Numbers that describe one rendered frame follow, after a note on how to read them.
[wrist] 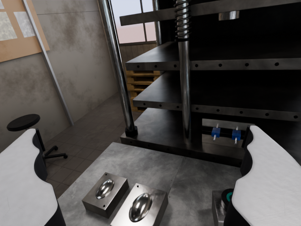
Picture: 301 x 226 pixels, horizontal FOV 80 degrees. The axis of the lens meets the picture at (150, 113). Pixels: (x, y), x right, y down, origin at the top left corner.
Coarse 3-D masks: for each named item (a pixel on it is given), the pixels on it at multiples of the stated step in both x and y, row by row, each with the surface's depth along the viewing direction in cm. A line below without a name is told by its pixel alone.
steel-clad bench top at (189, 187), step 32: (96, 160) 109; (128, 160) 106; (160, 160) 102; (192, 160) 99; (64, 192) 91; (128, 192) 86; (192, 192) 82; (96, 224) 74; (160, 224) 71; (192, 224) 69
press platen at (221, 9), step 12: (216, 0) 79; (228, 0) 77; (240, 0) 76; (252, 0) 74; (264, 0) 72; (276, 0) 71; (288, 0) 70; (300, 0) 68; (144, 12) 95; (156, 12) 92; (168, 12) 89; (192, 12) 85; (204, 12) 83; (216, 12) 81; (120, 24) 103; (132, 24) 100
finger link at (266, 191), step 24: (264, 144) 9; (240, 168) 10; (264, 168) 8; (288, 168) 8; (240, 192) 7; (264, 192) 7; (288, 192) 7; (240, 216) 6; (264, 216) 6; (288, 216) 6
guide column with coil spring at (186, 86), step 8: (176, 0) 79; (184, 0) 78; (176, 8) 81; (184, 16) 81; (184, 32) 84; (184, 48) 87; (184, 56) 89; (184, 64) 91; (184, 72) 93; (184, 80) 95; (184, 88) 97; (184, 96) 99; (184, 104) 102; (184, 112) 104; (184, 120) 107; (184, 128) 110; (184, 136) 113; (192, 136) 114
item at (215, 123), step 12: (204, 120) 105; (216, 120) 102; (228, 120) 100; (240, 120) 98; (252, 120) 97; (204, 132) 109; (228, 132) 102; (240, 132) 100; (228, 144) 106; (240, 144) 103
